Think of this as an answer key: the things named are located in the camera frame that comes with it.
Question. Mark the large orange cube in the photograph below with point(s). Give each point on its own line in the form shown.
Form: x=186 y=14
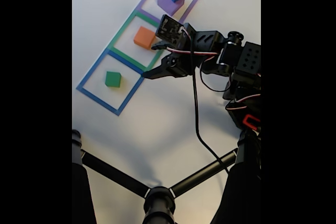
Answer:
x=143 y=37

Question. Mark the large purple cube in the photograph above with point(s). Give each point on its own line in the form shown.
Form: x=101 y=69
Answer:
x=168 y=5

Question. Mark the medium green cube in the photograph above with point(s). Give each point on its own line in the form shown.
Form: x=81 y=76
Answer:
x=113 y=78

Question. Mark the red clamp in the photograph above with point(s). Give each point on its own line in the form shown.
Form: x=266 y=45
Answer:
x=246 y=121

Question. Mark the black tripod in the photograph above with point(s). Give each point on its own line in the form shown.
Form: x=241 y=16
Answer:
x=157 y=203

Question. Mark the gripper camera board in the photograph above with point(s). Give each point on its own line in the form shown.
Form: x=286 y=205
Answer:
x=169 y=30

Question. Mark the green square tape frame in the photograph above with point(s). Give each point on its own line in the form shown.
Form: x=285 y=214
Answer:
x=126 y=56

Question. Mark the blue square tape frame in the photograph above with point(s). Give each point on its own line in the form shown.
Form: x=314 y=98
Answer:
x=99 y=102

